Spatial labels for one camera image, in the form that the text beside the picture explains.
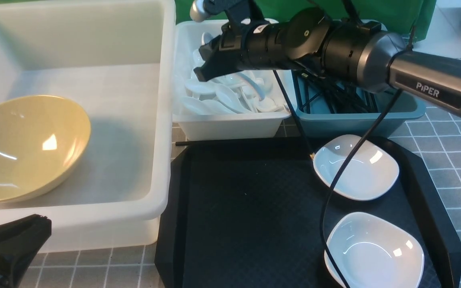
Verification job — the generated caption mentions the black chopstick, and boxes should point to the black chopstick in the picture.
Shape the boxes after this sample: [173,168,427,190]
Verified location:
[291,70,303,111]
[300,77,311,114]
[174,137,300,146]

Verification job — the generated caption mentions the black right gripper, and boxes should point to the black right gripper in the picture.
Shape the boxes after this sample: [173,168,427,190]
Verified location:
[193,22,279,82]

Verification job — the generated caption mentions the white ceramic soup spoon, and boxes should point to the white ceramic soup spoon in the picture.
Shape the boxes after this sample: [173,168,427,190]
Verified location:
[229,72,267,101]

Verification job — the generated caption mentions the blue-grey plastic bin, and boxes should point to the blue-grey plastic bin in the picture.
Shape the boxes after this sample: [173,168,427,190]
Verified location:
[291,20,426,138]

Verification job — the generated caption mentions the small white plastic bin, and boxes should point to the small white plastic bin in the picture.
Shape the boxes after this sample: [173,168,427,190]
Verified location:
[170,20,291,141]

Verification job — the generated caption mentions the grey checked tablecloth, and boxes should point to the grey checked tablecloth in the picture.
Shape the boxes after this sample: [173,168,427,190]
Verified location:
[0,58,461,288]

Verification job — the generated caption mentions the black chopstick gold-tipped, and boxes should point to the black chopstick gold-tipped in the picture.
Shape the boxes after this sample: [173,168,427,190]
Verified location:
[273,70,316,160]

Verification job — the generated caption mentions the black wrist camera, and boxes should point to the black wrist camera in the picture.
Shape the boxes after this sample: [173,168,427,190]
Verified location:
[190,0,265,24]

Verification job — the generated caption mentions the black plastic serving tray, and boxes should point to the black plastic serving tray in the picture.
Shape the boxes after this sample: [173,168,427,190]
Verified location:
[155,137,461,288]

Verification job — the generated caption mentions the green cloth backdrop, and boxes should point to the green cloth backdrop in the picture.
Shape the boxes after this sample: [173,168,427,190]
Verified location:
[0,0,437,54]

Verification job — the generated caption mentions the white square dish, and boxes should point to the white square dish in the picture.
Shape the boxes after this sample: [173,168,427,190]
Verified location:
[313,134,399,201]
[327,212,425,288]

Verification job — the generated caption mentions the black camera cable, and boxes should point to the black camera cable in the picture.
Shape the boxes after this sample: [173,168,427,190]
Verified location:
[320,89,404,288]

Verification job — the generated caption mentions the large translucent white tub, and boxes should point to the large translucent white tub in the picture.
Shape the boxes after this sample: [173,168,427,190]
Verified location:
[0,0,176,253]

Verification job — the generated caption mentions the yellow-green noodle bowl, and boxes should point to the yellow-green noodle bowl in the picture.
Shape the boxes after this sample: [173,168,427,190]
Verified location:
[0,95,91,202]

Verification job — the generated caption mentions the black chopstick in bin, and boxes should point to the black chopstick in bin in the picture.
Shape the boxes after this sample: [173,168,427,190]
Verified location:
[291,70,303,111]
[300,77,311,114]

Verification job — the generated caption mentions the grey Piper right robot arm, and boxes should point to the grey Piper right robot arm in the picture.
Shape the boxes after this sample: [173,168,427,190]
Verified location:
[190,0,461,117]

